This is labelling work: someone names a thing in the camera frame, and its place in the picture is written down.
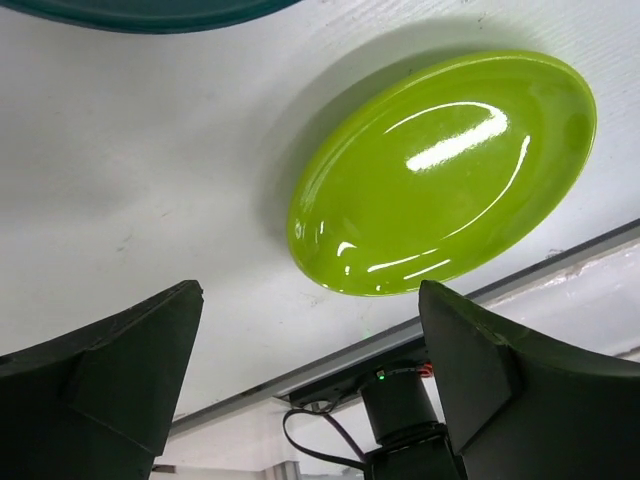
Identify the lime green plate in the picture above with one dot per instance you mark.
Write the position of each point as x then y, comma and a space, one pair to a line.
441, 172

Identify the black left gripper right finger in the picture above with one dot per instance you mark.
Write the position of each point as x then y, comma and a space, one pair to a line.
519, 404

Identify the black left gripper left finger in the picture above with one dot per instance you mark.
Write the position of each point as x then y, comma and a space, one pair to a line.
98, 402

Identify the white plate green rim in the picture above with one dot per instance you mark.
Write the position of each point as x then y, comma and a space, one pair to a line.
153, 17

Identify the aluminium table frame rail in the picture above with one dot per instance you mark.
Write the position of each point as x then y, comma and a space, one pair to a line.
587, 296

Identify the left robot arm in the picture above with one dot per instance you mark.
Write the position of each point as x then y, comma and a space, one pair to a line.
407, 418

